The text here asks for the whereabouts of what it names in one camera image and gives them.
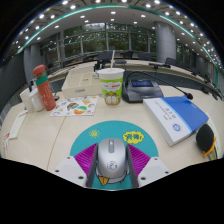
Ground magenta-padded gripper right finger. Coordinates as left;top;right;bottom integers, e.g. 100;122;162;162
125;143;171;189

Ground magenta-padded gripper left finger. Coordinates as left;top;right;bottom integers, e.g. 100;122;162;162
54;142;100;189

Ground silver computer mouse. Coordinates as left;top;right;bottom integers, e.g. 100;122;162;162
96;137;129;178

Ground round teal cartoon mouse pad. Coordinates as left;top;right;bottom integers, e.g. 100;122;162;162
69;120;160;191

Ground blue and white book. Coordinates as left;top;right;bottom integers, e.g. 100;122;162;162
142;95;210;147

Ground black handheld microphone, orange band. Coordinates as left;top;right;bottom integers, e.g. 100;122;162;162
195;123;219;159

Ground colourful sticker sheet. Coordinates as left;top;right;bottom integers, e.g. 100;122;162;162
49;95;99;117

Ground black gooseneck conference microphone unit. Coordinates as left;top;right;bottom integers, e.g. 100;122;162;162
121;70;194;104

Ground red bottle with green band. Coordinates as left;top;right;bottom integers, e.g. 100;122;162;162
32;64;57;112

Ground white cardboard box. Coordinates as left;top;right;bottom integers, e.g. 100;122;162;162
61;71;103;99

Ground green printed paper cup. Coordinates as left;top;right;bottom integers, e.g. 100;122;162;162
96;49;126;107

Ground dark office chairs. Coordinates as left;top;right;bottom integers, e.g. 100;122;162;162
63;49;221;98

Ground ceiling lights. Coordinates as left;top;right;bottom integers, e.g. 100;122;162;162
13;0;224;73

